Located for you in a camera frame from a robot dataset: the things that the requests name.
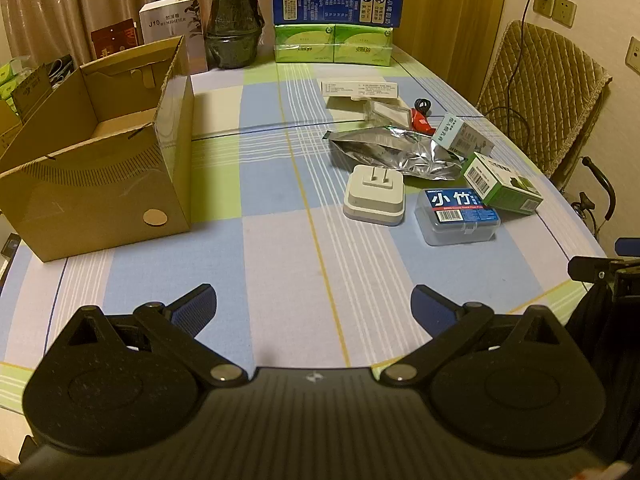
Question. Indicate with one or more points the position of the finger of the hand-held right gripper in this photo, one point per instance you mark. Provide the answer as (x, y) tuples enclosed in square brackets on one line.
[(595, 267), (629, 246)]

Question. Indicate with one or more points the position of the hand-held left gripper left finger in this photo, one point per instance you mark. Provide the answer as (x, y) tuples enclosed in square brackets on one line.
[(195, 310)]

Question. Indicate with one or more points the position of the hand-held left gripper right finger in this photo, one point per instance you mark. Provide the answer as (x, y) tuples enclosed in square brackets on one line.
[(430, 310)]

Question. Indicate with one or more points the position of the white and green medicine box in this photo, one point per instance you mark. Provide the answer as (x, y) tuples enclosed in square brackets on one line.
[(457, 132)]

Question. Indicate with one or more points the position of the red snack packet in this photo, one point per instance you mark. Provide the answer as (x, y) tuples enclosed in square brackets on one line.
[(421, 122)]

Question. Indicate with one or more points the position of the long white printed medicine box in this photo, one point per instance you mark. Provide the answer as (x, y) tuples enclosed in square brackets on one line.
[(357, 88)]

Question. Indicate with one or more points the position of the checked cloth desktop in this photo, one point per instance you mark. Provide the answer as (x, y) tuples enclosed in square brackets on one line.
[(280, 270)]

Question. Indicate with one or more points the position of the clear box with blue label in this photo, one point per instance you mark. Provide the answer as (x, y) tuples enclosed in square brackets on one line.
[(457, 215)]

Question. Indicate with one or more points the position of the green and white barcode box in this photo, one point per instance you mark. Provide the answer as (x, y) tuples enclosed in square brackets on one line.
[(500, 185)]

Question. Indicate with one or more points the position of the white power adapter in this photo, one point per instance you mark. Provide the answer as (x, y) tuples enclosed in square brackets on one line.
[(372, 192)]

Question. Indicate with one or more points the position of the silver foil bag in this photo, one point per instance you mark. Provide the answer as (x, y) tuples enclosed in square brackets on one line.
[(385, 152)]

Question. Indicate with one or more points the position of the quilted tan chair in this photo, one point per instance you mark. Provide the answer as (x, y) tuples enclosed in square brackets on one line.
[(540, 80)]

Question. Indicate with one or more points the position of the clear plastic case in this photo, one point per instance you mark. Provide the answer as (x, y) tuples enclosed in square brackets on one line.
[(390, 114)]

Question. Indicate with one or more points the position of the flat white box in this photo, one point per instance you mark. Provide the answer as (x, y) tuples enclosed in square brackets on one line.
[(345, 103)]

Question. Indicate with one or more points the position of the small brown cardboard box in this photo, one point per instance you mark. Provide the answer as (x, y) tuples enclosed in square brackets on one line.
[(32, 92)]

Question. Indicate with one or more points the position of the green tissue pack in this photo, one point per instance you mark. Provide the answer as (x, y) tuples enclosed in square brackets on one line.
[(305, 42), (362, 45)]

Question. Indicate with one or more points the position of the black plastic-wrapped flower pot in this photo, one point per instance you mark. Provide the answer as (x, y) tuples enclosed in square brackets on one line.
[(235, 35)]

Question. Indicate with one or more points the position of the red-brown gift box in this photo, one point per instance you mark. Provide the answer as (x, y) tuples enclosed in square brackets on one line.
[(112, 40)]

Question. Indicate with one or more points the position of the white humidifier box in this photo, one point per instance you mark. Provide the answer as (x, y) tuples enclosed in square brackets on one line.
[(165, 20)]

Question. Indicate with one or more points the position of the small green white box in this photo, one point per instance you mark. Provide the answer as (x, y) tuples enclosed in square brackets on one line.
[(9, 82)]

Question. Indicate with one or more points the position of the blue printed carton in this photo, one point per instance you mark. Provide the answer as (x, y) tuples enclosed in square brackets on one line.
[(335, 5)]

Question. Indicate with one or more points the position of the beige wall outlet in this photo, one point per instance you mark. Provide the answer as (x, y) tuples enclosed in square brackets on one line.
[(564, 11), (542, 4)]

